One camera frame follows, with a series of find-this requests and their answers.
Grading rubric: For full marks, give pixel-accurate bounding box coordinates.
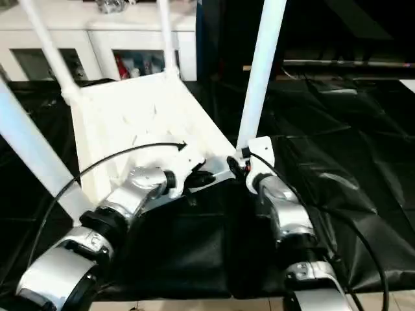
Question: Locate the white plastic table top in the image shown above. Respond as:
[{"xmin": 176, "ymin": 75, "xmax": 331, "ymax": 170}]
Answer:
[{"xmin": 61, "ymin": 73, "xmax": 243, "ymax": 227}]

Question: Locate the black plastic mat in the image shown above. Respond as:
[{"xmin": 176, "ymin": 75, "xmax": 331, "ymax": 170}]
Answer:
[{"xmin": 0, "ymin": 73, "xmax": 415, "ymax": 301}]

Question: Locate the red bottle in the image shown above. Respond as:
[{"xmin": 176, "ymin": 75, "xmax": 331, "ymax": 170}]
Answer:
[{"xmin": 116, "ymin": 54, "xmax": 130, "ymax": 80}]

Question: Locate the white cabinet with glass doors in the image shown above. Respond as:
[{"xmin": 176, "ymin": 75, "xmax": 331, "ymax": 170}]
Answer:
[{"xmin": 0, "ymin": 0, "xmax": 198, "ymax": 82}]

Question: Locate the dark patterned jar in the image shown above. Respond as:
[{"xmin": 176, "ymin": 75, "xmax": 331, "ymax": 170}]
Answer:
[{"xmin": 96, "ymin": 0, "xmax": 126, "ymax": 14}]

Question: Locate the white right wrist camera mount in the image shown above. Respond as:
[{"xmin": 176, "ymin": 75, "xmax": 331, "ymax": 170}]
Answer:
[{"xmin": 244, "ymin": 135, "xmax": 276, "ymax": 194}]

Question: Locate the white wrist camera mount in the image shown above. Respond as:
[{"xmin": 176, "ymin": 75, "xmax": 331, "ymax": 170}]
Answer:
[
  {"xmin": 170, "ymin": 144, "xmax": 207, "ymax": 199},
  {"xmin": 244, "ymin": 135, "xmax": 276, "ymax": 194}
]

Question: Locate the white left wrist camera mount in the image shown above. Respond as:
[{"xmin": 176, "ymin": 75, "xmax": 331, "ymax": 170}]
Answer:
[{"xmin": 170, "ymin": 144, "xmax": 207, "ymax": 199}]

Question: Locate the dark metal rail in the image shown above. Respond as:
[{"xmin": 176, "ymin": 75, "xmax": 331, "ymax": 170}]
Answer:
[{"xmin": 283, "ymin": 59, "xmax": 415, "ymax": 68}]

